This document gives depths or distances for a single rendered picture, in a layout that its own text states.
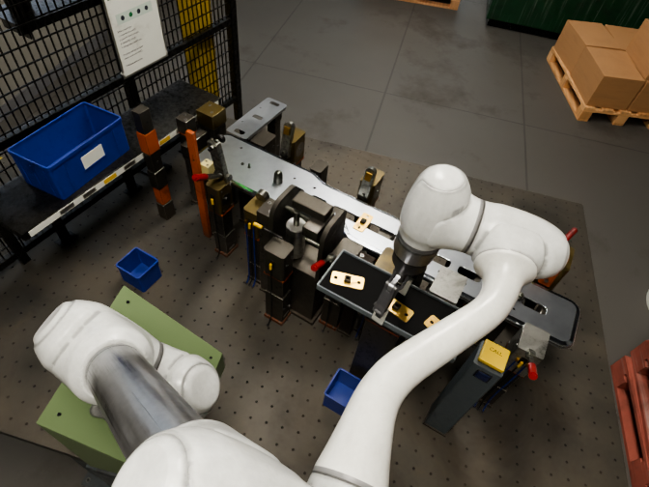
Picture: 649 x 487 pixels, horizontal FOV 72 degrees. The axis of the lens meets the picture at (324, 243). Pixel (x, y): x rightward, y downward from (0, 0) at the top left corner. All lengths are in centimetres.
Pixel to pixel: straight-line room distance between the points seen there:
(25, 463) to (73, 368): 145
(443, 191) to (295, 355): 93
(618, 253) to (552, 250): 263
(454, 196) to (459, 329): 22
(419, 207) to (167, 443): 53
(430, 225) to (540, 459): 100
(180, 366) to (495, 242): 68
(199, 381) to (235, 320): 59
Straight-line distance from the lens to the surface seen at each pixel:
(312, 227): 123
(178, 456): 44
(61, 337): 96
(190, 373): 102
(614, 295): 319
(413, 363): 66
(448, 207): 77
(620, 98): 460
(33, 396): 164
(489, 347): 113
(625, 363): 276
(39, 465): 234
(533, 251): 80
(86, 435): 122
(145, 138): 164
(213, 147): 141
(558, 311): 150
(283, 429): 144
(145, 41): 190
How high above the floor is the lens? 208
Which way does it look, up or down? 50 degrees down
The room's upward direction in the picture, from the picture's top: 8 degrees clockwise
